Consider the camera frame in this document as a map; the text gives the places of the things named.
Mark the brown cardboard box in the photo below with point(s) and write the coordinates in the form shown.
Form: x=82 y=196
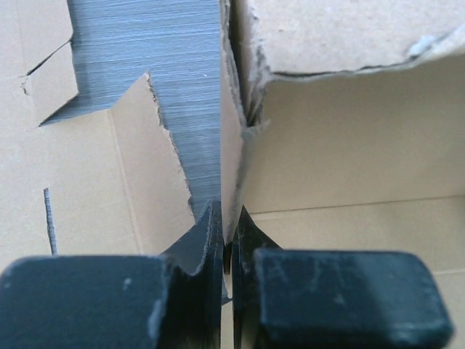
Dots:
x=342 y=127

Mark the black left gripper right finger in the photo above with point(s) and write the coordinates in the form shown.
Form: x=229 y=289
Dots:
x=283 y=298

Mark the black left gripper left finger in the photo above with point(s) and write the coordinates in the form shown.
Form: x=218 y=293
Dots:
x=170 y=300

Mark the spare flat cardboard sheet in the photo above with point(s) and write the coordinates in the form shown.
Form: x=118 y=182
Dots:
x=108 y=182

